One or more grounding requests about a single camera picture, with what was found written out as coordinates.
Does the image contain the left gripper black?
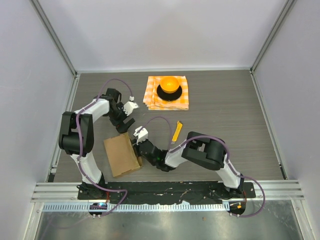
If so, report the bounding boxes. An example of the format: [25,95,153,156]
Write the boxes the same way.
[107,104,136,136]

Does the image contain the brown cardboard express box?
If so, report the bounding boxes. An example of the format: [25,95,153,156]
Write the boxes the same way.
[103,132,143,178]

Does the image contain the yellow utility knife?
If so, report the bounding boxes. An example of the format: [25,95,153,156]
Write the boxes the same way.
[171,121,183,145]

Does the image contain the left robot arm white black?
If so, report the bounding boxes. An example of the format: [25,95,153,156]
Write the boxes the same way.
[58,88,139,200]

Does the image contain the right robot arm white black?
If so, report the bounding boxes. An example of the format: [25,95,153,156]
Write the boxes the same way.
[132,128,244,198]

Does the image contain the orange checkered cloth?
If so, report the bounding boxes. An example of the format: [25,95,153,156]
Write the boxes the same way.
[143,76,189,111]

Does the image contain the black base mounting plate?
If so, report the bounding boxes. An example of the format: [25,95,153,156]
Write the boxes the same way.
[76,181,256,205]

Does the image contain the black round plate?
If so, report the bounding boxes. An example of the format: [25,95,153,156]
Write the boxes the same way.
[156,85,183,102]

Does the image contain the orange bowl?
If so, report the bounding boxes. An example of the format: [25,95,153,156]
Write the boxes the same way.
[160,76,180,94]

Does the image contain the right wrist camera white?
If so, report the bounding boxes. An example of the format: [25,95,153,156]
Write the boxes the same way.
[133,126,149,145]

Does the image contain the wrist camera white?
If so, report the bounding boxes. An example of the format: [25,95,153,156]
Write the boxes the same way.
[123,101,139,116]
[133,126,149,145]

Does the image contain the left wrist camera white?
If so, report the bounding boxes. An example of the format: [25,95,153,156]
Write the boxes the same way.
[123,101,139,116]

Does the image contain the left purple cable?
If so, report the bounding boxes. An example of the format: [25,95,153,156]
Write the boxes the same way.
[76,78,136,217]

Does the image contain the purple cable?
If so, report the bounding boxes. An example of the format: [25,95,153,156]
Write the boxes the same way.
[76,78,136,217]
[136,116,266,218]

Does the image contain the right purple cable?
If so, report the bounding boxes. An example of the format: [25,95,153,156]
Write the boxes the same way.
[136,116,266,218]

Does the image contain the aluminium frame rail front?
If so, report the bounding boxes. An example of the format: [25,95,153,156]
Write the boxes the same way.
[30,180,305,203]

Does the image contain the white slotted cable duct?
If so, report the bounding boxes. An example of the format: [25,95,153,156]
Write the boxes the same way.
[42,201,230,213]

